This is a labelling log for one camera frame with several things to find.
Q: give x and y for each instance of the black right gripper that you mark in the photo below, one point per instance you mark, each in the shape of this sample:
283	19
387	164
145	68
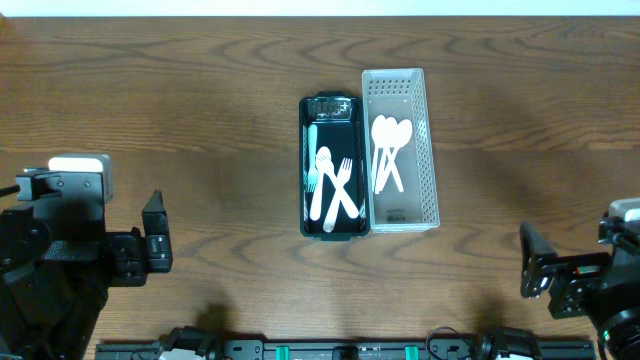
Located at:
589	273

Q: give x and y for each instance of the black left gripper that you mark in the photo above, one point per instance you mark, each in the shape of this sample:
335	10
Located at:
125	268

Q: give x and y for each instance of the clear perforated plastic basket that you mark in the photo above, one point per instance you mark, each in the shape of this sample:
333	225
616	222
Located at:
401	93

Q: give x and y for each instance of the mint green plastic fork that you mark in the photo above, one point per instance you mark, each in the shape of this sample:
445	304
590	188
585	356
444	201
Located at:
312	175

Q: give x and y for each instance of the white plastic fork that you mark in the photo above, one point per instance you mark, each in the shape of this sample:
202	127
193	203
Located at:
342	178
347	203

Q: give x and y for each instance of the dark green plastic basket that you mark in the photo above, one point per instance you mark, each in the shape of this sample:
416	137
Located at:
339	119

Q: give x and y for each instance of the white plastic spoon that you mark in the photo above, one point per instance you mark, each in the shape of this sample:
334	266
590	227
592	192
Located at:
322	155
406	128
393	138

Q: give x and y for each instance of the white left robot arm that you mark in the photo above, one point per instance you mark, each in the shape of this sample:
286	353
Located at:
48	329

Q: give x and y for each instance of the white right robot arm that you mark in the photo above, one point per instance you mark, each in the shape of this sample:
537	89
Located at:
619	334

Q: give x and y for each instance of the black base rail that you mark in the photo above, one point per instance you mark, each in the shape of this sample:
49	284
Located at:
442	343

